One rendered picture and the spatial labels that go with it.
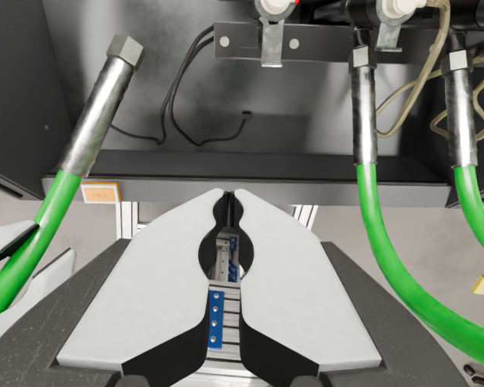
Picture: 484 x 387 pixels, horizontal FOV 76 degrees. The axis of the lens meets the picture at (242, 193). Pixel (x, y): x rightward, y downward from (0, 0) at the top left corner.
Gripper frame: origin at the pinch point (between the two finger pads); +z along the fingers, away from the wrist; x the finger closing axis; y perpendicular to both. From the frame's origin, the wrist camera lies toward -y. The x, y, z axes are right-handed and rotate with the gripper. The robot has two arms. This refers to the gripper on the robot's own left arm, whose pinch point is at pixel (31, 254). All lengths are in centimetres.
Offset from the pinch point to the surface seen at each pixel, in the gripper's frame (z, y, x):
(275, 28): 19.7, -4.0, 1.8
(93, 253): 5, 171, -22
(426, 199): 36, 15, 32
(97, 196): 8.8, 29.0, -7.0
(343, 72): 45.9, 15.6, 10.2
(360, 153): 18.8, -1.2, 12.6
